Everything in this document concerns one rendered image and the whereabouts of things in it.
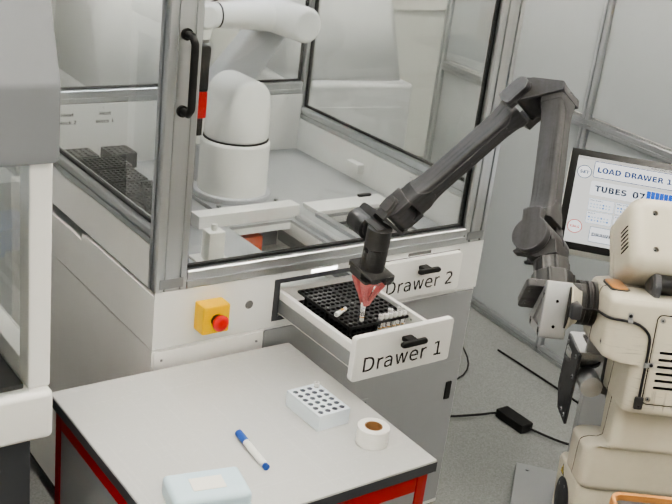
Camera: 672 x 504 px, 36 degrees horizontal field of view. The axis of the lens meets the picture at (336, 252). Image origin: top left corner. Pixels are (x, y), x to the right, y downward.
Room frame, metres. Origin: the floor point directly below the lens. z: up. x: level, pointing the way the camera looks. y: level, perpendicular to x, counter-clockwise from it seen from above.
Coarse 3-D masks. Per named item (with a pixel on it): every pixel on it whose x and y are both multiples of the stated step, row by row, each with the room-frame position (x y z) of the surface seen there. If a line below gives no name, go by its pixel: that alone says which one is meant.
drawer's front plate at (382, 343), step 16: (432, 320) 2.19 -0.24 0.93; (448, 320) 2.21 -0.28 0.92; (368, 336) 2.07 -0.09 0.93; (384, 336) 2.10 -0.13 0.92; (400, 336) 2.13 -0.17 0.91; (416, 336) 2.16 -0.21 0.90; (432, 336) 2.19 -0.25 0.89; (448, 336) 2.22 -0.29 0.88; (352, 352) 2.05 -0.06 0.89; (368, 352) 2.07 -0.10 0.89; (384, 352) 2.10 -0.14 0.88; (400, 352) 2.13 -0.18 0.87; (416, 352) 2.16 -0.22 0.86; (432, 352) 2.19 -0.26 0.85; (448, 352) 2.22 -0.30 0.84; (352, 368) 2.05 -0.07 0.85; (368, 368) 2.07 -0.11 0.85; (384, 368) 2.10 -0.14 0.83; (400, 368) 2.13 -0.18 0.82
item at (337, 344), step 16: (288, 288) 2.36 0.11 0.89; (304, 288) 2.39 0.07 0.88; (288, 304) 2.29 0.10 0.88; (400, 304) 2.34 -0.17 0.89; (288, 320) 2.28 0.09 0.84; (304, 320) 2.23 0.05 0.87; (320, 320) 2.19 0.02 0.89; (416, 320) 2.28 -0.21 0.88; (320, 336) 2.18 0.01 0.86; (336, 336) 2.13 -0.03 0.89; (336, 352) 2.12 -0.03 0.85
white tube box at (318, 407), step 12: (312, 384) 2.06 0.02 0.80; (288, 396) 2.01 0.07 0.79; (300, 396) 2.00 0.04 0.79; (312, 396) 2.00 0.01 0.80; (324, 396) 2.01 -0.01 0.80; (300, 408) 1.97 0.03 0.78; (312, 408) 1.95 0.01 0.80; (324, 408) 1.96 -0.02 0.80; (336, 408) 1.97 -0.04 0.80; (348, 408) 1.97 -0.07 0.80; (312, 420) 1.94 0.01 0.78; (324, 420) 1.93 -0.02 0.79; (336, 420) 1.95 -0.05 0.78; (348, 420) 1.97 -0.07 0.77
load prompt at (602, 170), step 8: (600, 168) 2.86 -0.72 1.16; (608, 168) 2.86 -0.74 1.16; (616, 168) 2.86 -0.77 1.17; (624, 168) 2.86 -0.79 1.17; (632, 168) 2.86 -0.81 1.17; (592, 176) 2.85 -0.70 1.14; (600, 176) 2.85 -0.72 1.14; (608, 176) 2.85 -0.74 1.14; (616, 176) 2.85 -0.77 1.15; (624, 176) 2.84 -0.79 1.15; (632, 176) 2.84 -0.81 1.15; (640, 176) 2.84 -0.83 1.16; (648, 176) 2.84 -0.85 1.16; (656, 176) 2.84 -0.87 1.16; (664, 176) 2.84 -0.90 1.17; (640, 184) 2.82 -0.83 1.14; (648, 184) 2.82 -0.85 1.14; (656, 184) 2.82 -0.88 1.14; (664, 184) 2.82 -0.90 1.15
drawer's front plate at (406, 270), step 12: (444, 252) 2.65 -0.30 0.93; (456, 252) 2.66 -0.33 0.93; (396, 264) 2.52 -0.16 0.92; (408, 264) 2.55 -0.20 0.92; (420, 264) 2.58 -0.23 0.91; (432, 264) 2.60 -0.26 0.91; (444, 264) 2.63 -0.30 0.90; (456, 264) 2.66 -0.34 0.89; (396, 276) 2.53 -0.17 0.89; (408, 276) 2.55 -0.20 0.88; (420, 276) 2.58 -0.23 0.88; (432, 276) 2.61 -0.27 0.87; (444, 276) 2.64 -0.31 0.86; (456, 276) 2.66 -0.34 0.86; (384, 288) 2.51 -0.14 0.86; (396, 288) 2.53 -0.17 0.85; (408, 288) 2.56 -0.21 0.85; (432, 288) 2.61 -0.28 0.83; (444, 288) 2.64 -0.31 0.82
